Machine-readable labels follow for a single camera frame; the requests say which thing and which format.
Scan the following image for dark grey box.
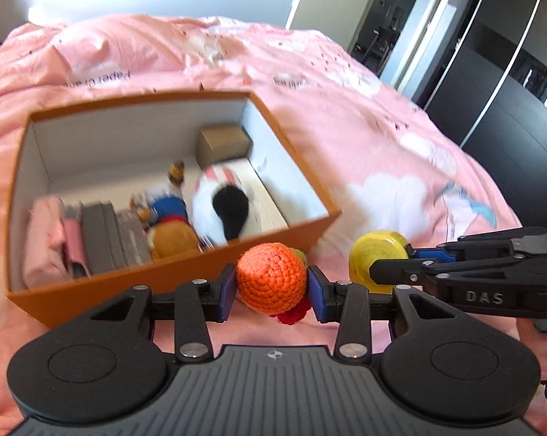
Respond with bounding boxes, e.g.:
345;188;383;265
80;203;126;276

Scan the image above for grey photo card box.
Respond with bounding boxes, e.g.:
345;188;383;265
116;210;151;267

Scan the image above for brown raccoon plush toy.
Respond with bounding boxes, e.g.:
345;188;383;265
129;161;200;261

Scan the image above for orange crochet fruit toy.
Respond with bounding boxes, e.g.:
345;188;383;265
236;242;311;326

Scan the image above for panda plush toy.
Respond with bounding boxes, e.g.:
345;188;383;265
190;164;250;246

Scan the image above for long white box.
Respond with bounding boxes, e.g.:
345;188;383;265
236;158;287;233

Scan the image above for gold square box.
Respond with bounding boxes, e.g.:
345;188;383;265
196;124;253;169

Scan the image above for pink folded cloth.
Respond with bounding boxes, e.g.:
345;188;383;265
23;196;71;289

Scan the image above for pink patterned duvet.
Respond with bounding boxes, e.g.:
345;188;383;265
0;15;520;435

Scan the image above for black wardrobe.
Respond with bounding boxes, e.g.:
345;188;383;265
419;0;547;226

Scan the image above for orange cardboard box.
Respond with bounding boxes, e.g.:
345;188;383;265
5;92;340;328

